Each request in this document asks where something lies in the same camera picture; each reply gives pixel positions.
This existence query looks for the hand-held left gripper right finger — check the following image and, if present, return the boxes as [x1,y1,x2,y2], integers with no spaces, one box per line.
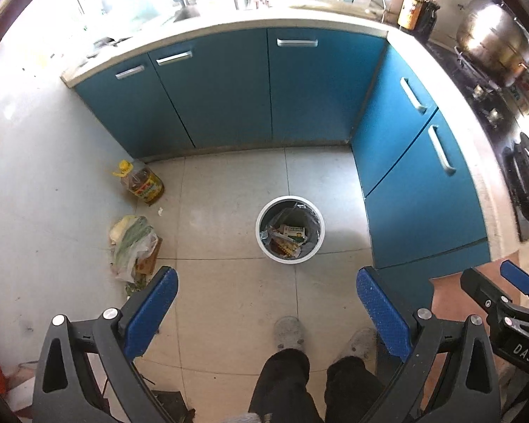
[356,265,501,423]

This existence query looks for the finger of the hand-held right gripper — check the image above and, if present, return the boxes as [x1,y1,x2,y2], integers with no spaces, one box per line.
[460,267,520,340]
[499,259,529,313]

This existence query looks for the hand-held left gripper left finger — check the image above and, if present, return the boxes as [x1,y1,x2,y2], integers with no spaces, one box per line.
[32,265,179,423]

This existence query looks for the white black trash bin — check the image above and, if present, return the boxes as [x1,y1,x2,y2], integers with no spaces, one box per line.
[255,195,324,265]

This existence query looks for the cat print counter mat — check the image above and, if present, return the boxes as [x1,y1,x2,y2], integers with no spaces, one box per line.
[428,225,529,331]

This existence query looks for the grey fluffy slipper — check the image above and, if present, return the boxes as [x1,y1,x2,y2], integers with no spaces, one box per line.
[346,328,377,360]
[273,316,307,351]

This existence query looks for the plastic bag of vegetables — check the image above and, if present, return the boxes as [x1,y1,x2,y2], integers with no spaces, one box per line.
[109,215,163,285]

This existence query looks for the black burner pan support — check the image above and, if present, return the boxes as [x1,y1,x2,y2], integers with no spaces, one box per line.
[503,132,529,223]

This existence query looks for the person's black trousers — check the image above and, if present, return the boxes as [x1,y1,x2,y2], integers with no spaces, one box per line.
[248,348,385,423]

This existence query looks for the yellow cooking oil bottle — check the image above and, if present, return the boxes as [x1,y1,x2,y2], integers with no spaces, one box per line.
[112,160,165,206]

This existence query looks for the black glass gas stove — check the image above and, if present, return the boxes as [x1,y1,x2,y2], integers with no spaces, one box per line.
[425,39,529,243]

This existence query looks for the blue kitchen cabinet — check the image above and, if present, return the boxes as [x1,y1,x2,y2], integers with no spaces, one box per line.
[62,26,492,283]

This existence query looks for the stainless steel steamer pot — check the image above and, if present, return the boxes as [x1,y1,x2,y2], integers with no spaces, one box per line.
[456,0,529,89]

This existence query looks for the dark red cap sauce bottle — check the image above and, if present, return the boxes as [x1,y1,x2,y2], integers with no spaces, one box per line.
[419,0,440,38]

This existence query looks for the yellow label sauce bottle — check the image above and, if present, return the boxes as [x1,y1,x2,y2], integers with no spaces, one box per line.
[397,0,425,29]

